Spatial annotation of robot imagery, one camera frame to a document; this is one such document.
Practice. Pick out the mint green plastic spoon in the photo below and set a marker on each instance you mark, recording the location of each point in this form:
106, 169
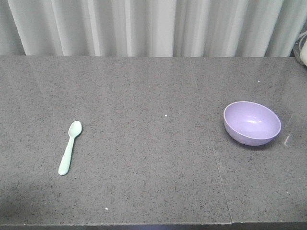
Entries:
74, 130

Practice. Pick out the purple plastic bowl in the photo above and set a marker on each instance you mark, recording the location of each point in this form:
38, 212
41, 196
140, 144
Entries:
251, 123

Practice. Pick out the white pleated curtain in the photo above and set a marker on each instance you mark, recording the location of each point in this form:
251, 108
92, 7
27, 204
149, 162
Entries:
151, 28

